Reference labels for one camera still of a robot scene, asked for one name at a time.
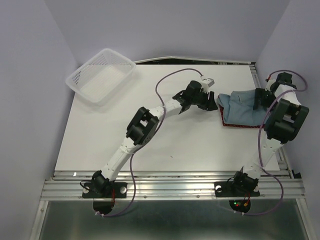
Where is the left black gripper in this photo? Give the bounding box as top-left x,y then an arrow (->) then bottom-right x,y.
190,88 -> 218,111

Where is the light blue denim skirt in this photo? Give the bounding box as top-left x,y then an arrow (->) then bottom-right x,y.
217,90 -> 267,127

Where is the red polka dot skirt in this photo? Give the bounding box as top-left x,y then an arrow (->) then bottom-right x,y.
218,103 -> 267,129

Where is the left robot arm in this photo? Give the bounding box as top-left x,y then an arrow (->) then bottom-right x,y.
91,78 -> 218,197

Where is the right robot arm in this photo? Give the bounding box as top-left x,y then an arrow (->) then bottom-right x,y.
228,70 -> 309,197

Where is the white plastic basket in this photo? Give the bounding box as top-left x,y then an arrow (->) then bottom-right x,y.
65,48 -> 136,105

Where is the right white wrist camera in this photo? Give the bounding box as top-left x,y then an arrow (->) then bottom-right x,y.
265,78 -> 279,94

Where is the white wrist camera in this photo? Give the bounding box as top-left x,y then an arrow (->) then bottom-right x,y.
265,78 -> 279,94
200,75 -> 215,93

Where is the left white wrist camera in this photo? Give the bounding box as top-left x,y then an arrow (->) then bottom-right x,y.
200,75 -> 215,93

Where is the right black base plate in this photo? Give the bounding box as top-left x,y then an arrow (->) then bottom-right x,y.
213,181 -> 261,198

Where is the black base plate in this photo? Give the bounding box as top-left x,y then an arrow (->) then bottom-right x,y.
213,181 -> 261,198
80,181 -> 128,199

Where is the aluminium frame rail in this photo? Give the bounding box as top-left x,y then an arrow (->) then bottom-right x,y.
29,57 -> 311,240

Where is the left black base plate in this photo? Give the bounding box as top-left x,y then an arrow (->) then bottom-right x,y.
80,181 -> 128,199

